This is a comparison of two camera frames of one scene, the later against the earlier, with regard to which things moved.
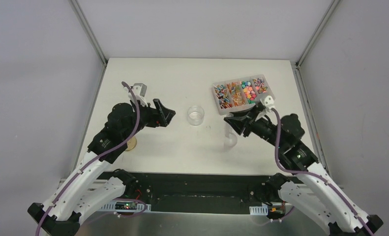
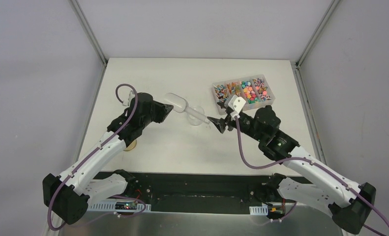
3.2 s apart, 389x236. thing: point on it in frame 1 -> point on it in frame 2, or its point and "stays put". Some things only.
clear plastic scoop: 230,135 -> 180,105
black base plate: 181,192 stays put
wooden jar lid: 131,144 stays put
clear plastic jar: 195,115 stays put
